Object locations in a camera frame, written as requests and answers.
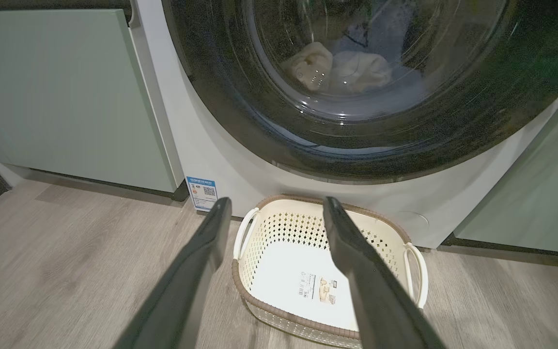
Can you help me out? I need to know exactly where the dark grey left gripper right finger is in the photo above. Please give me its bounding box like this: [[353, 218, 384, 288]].
[[322, 196, 447, 349]]

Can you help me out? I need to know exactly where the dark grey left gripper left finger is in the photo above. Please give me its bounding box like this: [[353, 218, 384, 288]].
[[113, 197, 233, 349]]

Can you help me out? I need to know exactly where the black glass washing machine door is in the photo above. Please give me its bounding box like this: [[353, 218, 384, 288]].
[[162, 0, 558, 184]]

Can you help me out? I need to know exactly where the cream garment with blue trim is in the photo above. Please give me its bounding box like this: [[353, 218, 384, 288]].
[[279, 41, 393, 95]]

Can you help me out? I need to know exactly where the basket product label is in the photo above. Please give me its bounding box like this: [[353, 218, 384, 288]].
[[298, 271, 339, 306]]

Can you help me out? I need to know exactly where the cream perforated laundry basket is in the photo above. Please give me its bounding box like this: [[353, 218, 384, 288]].
[[232, 194, 429, 349]]

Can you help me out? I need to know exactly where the white washing machine body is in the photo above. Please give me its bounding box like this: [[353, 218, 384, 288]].
[[131, 0, 558, 250]]

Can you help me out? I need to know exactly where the wide pale green cabinet door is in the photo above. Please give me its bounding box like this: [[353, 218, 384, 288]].
[[0, 9, 185, 193]]

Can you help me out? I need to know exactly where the round filter cover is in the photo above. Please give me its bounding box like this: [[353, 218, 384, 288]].
[[395, 211, 430, 231]]

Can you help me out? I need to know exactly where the black plinth under tall cabinet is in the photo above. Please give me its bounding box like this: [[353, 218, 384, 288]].
[[441, 233, 558, 270]]

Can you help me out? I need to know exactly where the black plinth under wide cabinet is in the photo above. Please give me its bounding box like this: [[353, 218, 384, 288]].
[[27, 167, 190, 203]]

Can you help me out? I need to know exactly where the blue energy label sticker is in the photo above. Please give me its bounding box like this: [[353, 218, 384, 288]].
[[186, 176, 218, 211]]

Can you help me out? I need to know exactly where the tall pale green cabinet panel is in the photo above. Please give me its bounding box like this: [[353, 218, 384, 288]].
[[453, 68, 558, 256]]

